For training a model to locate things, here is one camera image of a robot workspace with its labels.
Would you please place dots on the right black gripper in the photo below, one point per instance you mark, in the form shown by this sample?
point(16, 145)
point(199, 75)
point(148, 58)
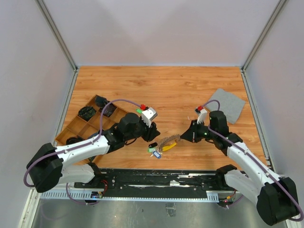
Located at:
point(192, 133)

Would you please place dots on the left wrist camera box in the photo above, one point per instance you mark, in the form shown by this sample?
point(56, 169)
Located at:
point(148, 116)

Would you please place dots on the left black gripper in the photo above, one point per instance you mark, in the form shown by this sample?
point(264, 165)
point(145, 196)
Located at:
point(151, 132)

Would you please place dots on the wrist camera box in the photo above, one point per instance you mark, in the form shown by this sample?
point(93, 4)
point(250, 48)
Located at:
point(148, 116)
point(202, 114)

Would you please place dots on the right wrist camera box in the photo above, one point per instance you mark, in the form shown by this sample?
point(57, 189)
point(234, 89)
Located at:
point(202, 114)

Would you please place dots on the wooden compartment tray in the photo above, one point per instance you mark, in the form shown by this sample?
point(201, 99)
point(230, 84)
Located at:
point(78, 129)

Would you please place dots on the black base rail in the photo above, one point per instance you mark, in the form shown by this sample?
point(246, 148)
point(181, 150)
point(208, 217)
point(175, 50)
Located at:
point(156, 184)

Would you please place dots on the grey cloth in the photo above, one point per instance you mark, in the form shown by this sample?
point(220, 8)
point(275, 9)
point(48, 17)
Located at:
point(230, 104)

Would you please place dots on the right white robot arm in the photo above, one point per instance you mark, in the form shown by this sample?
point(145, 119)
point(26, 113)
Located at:
point(274, 196)

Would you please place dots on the keyring with coloured keys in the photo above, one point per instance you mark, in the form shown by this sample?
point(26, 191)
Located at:
point(156, 149)

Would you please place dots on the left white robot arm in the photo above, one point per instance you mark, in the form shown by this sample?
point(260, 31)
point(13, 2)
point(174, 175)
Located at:
point(51, 165)

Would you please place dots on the green black item in tray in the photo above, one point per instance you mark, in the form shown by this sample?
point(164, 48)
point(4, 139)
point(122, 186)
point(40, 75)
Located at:
point(86, 113)

